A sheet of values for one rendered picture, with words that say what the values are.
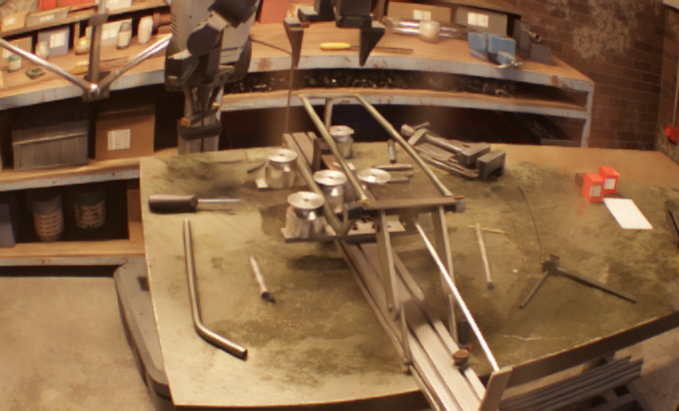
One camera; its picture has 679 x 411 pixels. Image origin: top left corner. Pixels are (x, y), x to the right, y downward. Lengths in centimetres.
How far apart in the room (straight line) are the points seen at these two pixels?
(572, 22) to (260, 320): 318
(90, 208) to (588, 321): 212
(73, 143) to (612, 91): 311
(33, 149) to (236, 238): 156
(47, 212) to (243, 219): 162
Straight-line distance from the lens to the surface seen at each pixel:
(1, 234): 282
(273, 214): 128
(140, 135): 257
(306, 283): 110
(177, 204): 127
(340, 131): 151
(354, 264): 111
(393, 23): 300
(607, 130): 431
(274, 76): 252
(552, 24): 385
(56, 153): 261
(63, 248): 277
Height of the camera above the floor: 145
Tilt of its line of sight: 26 degrees down
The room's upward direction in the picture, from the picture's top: 5 degrees clockwise
